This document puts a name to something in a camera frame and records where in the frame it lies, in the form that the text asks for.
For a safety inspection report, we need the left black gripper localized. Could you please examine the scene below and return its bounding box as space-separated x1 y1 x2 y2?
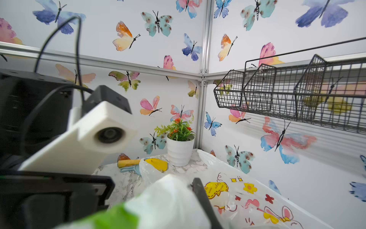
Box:
1 69 115 229

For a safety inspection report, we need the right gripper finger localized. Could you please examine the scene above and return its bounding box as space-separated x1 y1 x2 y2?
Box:
191 177 223 229

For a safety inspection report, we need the white printed plastic bag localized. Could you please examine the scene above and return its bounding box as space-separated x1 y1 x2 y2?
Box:
139 148 335 229

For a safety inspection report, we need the yellow toy shovel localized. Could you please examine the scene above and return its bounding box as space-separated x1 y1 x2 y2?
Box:
117 158 169 173

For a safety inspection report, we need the potted flower plant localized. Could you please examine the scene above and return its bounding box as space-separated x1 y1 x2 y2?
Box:
154 117 196 167

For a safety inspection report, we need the blue toy scoop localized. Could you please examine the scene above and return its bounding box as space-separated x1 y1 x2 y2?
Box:
117 159 141 176

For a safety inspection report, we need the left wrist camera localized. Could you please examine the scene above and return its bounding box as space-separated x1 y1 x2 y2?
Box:
18 85 137 175

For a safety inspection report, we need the black wire basket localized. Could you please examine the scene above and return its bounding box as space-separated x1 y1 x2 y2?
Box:
213 54 366 134

